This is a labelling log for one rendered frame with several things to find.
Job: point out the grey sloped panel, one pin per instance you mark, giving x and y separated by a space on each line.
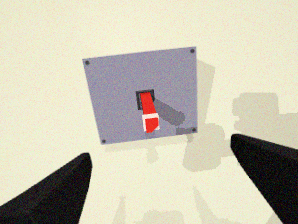
115 83

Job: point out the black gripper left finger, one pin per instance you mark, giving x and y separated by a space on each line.
58 199

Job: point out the red peg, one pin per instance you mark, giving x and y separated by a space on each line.
150 117

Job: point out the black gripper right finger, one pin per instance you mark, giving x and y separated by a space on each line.
273 169

